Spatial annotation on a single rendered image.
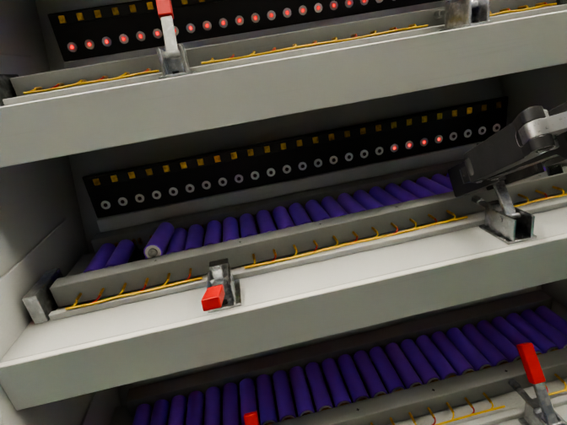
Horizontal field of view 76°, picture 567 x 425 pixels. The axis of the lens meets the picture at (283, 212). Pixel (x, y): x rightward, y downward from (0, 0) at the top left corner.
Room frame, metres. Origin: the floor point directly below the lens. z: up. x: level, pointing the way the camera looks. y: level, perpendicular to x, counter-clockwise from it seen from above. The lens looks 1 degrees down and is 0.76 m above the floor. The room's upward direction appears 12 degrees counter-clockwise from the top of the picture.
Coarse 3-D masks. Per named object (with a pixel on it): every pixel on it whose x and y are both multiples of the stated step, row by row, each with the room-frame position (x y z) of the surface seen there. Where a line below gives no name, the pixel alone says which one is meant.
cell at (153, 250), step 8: (160, 224) 0.41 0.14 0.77; (168, 224) 0.41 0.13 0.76; (160, 232) 0.38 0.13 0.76; (168, 232) 0.39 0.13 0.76; (152, 240) 0.36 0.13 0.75; (160, 240) 0.37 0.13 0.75; (168, 240) 0.38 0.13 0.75; (144, 248) 0.35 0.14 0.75; (152, 248) 0.36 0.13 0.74; (160, 248) 0.36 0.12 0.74; (152, 256) 0.36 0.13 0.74
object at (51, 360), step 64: (256, 192) 0.46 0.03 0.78; (64, 256) 0.41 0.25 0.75; (384, 256) 0.33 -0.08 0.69; (448, 256) 0.32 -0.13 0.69; (512, 256) 0.32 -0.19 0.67; (0, 320) 0.29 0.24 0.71; (64, 320) 0.32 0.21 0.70; (128, 320) 0.31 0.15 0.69; (192, 320) 0.29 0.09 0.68; (256, 320) 0.30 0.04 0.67; (320, 320) 0.31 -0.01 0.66; (384, 320) 0.32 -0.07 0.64; (64, 384) 0.29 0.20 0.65
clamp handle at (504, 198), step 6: (498, 186) 0.33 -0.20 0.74; (504, 186) 0.33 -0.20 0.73; (498, 192) 0.33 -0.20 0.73; (504, 192) 0.33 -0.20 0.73; (498, 198) 0.33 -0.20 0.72; (504, 198) 0.33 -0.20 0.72; (504, 204) 0.33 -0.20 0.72; (510, 204) 0.33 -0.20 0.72; (504, 210) 0.33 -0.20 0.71; (510, 210) 0.33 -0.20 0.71
